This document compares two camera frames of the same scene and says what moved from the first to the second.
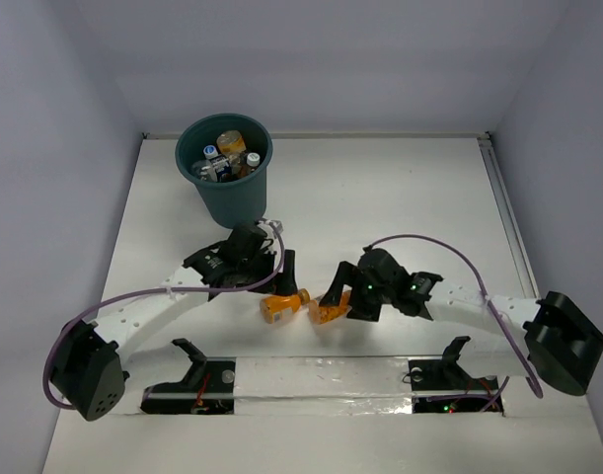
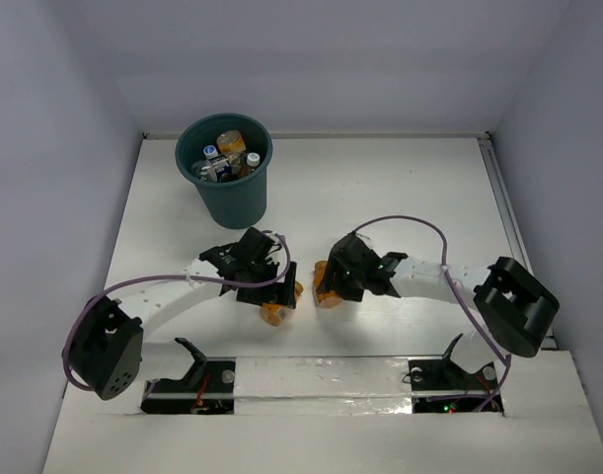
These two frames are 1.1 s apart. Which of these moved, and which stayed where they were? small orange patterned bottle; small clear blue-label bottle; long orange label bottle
Moved: small orange patterned bottle
Stayed: long orange label bottle; small clear blue-label bottle
